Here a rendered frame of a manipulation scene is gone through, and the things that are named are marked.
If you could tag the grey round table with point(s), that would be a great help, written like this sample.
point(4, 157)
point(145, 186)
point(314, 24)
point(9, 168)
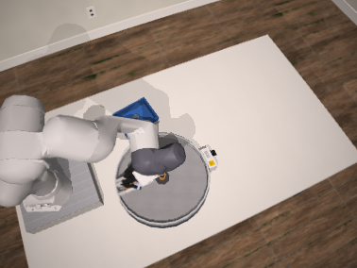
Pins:
point(166, 201)

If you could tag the blue crate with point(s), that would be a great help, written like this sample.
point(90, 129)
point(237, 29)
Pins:
point(141, 108)

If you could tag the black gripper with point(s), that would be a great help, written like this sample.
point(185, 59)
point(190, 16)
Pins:
point(127, 179)

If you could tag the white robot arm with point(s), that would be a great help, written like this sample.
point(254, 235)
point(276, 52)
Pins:
point(26, 143)

